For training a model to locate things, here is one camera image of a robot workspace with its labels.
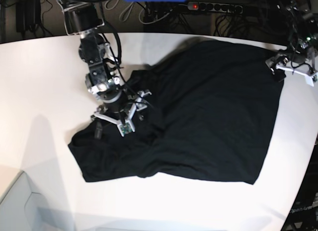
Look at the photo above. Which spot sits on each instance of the grey plastic bin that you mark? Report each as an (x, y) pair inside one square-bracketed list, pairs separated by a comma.
[(23, 209)]

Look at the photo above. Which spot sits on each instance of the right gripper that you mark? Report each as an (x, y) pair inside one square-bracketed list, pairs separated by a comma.
[(117, 103)]

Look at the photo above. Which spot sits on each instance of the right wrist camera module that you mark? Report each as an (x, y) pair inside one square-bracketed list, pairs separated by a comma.
[(126, 128)]

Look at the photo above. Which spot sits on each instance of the black box on floor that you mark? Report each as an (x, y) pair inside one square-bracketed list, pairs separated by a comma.
[(27, 15)]

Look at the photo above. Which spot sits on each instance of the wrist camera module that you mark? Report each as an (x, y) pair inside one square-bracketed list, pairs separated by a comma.
[(311, 80), (126, 128)]

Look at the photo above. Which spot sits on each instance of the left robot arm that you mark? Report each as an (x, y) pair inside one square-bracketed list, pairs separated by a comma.
[(302, 30)]

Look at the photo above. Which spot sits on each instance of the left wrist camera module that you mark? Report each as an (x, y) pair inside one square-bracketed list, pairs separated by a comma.
[(311, 80)]

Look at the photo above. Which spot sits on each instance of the black t-shirt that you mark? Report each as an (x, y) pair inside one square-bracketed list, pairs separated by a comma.
[(214, 106)]

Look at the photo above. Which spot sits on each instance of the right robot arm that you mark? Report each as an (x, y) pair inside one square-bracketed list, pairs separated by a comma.
[(100, 48)]

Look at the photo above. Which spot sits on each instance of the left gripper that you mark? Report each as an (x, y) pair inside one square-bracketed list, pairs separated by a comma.
[(296, 58)]

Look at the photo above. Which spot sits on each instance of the black power strip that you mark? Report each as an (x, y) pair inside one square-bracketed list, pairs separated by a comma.
[(215, 7)]

